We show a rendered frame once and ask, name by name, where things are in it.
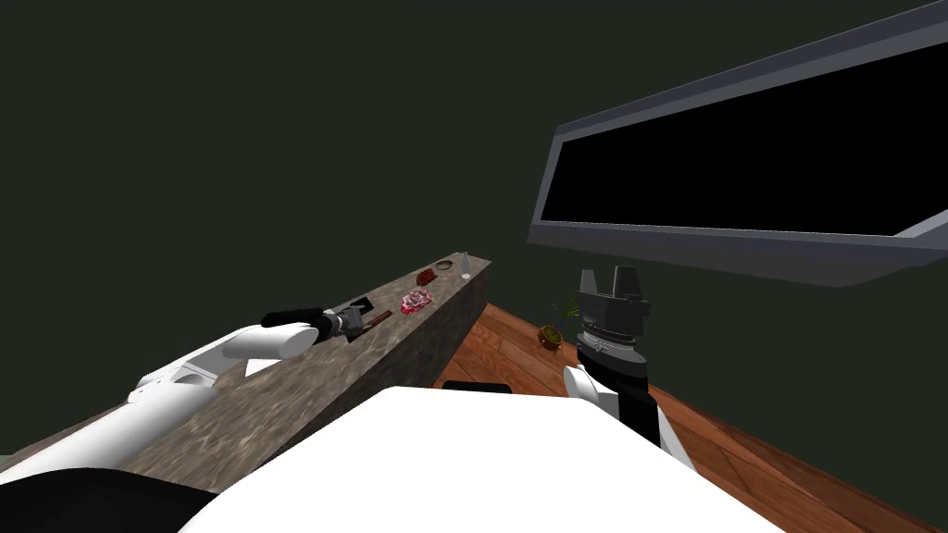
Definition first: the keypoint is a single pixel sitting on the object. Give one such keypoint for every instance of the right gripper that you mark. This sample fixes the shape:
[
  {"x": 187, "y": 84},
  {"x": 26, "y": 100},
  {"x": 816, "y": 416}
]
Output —
[{"x": 612, "y": 312}]

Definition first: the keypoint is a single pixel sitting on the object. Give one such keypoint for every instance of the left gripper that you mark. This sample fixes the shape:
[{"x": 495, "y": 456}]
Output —
[{"x": 349, "y": 320}]

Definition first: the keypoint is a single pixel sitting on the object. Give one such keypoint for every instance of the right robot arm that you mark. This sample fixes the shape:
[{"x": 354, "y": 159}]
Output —
[{"x": 631, "y": 400}]

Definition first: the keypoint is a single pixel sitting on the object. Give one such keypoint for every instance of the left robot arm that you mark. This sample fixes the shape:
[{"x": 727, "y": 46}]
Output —
[{"x": 259, "y": 342}]

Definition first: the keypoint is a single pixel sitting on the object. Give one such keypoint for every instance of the brown wooden stick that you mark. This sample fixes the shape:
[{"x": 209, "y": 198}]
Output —
[{"x": 375, "y": 322}]

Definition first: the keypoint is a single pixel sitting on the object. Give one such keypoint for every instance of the red and white crumpled lump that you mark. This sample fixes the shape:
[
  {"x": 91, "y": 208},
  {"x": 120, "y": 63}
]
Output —
[{"x": 416, "y": 301}]

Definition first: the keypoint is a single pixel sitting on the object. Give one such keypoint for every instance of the potted green plant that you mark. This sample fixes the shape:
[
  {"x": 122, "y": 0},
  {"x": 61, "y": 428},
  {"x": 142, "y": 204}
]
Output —
[{"x": 553, "y": 332}]

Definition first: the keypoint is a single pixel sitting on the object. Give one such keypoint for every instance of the dark red lump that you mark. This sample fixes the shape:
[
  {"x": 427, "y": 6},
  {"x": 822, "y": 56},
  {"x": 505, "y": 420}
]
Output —
[{"x": 426, "y": 277}]

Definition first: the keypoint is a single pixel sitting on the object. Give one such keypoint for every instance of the small brown bowl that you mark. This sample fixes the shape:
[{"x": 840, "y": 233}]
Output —
[{"x": 444, "y": 264}]

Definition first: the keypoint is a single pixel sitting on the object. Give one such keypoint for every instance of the clear glass bottle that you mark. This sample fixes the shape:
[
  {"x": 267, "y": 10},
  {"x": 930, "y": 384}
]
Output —
[{"x": 465, "y": 266}]

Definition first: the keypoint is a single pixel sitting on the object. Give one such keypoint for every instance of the grey framed dark window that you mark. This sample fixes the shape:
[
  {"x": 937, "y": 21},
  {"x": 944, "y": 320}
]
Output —
[{"x": 740, "y": 163}]

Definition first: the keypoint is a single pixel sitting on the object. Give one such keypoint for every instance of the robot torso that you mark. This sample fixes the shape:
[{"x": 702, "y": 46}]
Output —
[{"x": 474, "y": 466}]

